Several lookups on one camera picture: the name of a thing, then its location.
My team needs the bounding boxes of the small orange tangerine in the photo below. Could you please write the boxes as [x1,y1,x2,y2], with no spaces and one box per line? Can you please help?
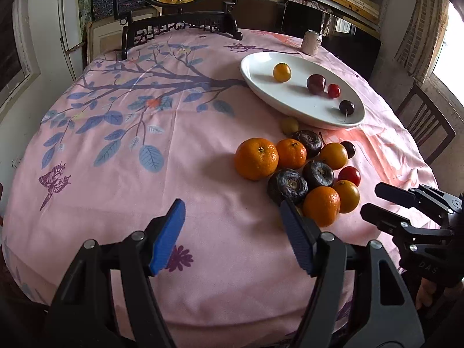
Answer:
[276,138,308,169]

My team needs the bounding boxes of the bright window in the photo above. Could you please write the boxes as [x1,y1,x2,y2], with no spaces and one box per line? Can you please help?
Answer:
[431,2,464,88]

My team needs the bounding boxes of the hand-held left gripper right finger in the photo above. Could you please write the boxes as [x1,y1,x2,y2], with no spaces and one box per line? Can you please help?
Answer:
[279,199,425,348]

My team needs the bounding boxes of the pink tree-print tablecloth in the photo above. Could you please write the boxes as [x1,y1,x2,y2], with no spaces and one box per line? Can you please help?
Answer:
[0,27,441,339]

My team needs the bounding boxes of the white can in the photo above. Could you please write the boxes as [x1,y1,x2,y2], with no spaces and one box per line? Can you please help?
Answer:
[300,29,323,56]

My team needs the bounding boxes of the person's right hand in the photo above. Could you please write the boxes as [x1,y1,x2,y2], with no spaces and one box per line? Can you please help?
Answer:
[416,282,440,311]

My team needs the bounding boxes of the dark red plum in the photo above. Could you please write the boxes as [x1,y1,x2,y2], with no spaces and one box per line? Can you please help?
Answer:
[307,74,326,95]

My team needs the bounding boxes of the dark water chestnut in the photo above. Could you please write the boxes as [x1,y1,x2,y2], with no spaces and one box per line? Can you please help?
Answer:
[292,130,322,159]
[267,168,309,205]
[302,160,335,189]

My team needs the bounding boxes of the leaning white framed board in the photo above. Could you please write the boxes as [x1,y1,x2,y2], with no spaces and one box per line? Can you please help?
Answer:
[86,7,162,66]

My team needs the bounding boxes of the dark carved wooden chair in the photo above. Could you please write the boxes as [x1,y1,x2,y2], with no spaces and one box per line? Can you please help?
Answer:
[121,10,243,60]

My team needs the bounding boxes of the medium orange tangerine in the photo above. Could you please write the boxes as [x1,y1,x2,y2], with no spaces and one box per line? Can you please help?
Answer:
[302,186,341,227]

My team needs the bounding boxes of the brown slatted wooden chair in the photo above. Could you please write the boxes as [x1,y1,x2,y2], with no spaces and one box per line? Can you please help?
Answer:
[395,81,456,165]

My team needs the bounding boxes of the white oval plate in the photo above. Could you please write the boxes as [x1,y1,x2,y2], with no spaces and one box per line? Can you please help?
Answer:
[240,52,365,130]

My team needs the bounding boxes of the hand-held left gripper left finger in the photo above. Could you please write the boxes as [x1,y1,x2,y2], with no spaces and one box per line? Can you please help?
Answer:
[45,199,186,348]

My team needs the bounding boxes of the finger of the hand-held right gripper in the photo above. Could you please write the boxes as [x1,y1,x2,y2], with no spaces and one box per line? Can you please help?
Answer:
[375,182,455,215]
[360,203,454,240]

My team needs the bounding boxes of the yellow-green grape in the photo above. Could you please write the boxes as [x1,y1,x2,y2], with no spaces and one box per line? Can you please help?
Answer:
[282,117,300,135]

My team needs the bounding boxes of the yellow-orange round tomato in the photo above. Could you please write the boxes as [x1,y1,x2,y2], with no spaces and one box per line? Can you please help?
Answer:
[333,180,360,214]
[320,142,349,170]

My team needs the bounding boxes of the white door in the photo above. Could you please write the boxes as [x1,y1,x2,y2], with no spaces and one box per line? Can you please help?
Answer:
[58,0,88,80]

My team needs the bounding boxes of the small orange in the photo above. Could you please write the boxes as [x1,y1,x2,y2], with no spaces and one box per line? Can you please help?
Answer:
[273,63,292,83]

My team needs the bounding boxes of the large orange tangerine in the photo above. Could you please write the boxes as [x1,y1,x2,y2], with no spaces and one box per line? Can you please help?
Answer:
[234,138,280,181]

